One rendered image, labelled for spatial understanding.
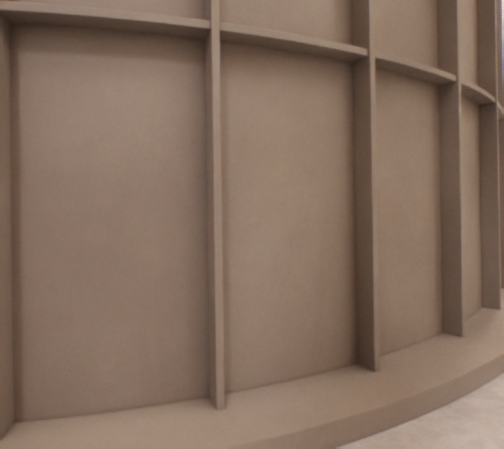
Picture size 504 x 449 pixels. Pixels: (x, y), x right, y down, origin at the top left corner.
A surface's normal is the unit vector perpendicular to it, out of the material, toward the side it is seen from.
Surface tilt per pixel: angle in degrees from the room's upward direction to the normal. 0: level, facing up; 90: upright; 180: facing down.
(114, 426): 0
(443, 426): 0
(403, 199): 90
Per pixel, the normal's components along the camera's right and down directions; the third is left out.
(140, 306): 0.27, -0.01
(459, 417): -0.01, -1.00
